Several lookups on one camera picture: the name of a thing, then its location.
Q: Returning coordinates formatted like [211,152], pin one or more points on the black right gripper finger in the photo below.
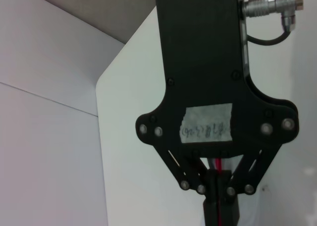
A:
[247,176]
[188,171]

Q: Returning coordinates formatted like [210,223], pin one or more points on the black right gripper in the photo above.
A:
[200,62]

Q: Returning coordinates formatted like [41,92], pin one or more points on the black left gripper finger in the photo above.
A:
[210,214]
[230,214]

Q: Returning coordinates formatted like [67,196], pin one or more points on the handwritten white tape label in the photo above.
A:
[206,123]

